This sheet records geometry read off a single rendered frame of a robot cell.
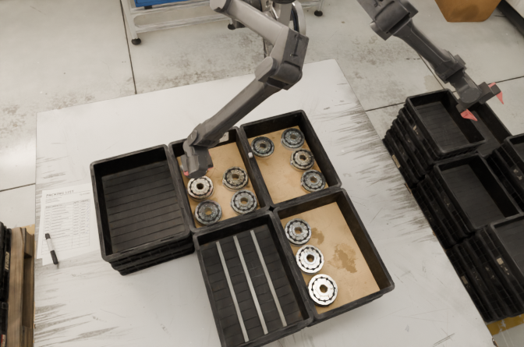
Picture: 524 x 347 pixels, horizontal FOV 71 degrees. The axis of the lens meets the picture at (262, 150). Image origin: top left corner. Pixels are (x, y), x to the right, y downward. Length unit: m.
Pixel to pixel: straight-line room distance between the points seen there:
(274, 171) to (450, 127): 1.25
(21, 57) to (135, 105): 1.73
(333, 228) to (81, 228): 1.02
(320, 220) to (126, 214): 0.75
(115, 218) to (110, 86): 1.70
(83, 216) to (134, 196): 0.27
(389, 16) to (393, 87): 2.16
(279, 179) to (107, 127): 0.89
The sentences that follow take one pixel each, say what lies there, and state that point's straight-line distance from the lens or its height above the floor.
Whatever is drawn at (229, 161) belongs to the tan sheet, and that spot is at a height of 0.83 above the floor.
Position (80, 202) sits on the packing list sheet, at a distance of 1.75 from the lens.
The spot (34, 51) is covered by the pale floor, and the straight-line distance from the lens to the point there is 3.57.
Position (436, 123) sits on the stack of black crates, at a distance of 2.42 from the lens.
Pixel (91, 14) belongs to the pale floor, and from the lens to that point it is 3.76.
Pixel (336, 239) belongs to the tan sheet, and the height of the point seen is 0.83.
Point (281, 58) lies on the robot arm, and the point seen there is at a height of 1.55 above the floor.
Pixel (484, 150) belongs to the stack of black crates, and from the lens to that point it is 2.77.
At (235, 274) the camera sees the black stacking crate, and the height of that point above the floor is 0.83.
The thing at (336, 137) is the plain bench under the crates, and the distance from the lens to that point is 1.86.
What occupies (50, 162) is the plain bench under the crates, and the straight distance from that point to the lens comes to 1.90.
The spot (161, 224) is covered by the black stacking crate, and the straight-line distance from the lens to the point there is 1.47.
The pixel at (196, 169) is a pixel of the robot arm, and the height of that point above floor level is 1.15.
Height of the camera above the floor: 2.18
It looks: 58 degrees down
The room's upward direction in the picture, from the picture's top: 7 degrees clockwise
